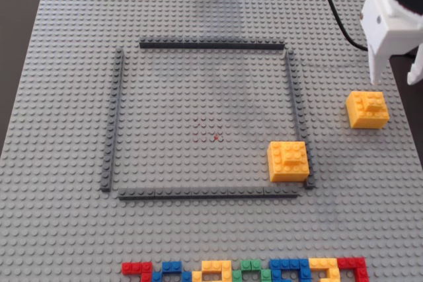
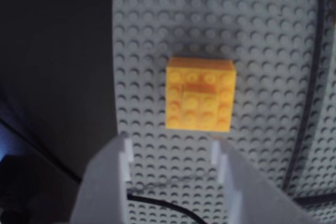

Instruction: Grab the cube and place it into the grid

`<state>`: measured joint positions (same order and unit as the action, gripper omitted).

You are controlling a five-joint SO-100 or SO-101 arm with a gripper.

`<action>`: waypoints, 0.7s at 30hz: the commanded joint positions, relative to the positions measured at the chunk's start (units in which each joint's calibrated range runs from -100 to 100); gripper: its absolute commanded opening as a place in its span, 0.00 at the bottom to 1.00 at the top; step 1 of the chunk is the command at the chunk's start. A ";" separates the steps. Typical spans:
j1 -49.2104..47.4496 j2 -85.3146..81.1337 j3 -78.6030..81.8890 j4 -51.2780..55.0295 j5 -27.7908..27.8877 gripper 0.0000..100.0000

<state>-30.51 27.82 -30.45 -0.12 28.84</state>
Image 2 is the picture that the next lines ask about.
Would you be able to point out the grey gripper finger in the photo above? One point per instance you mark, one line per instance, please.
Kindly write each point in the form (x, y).
(257, 203)
(105, 187)

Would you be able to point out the yellow Lego cube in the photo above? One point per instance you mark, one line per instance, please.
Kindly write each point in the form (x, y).
(199, 98)

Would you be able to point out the grey studded Lego baseplate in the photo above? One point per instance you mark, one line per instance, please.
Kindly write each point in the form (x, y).
(210, 24)

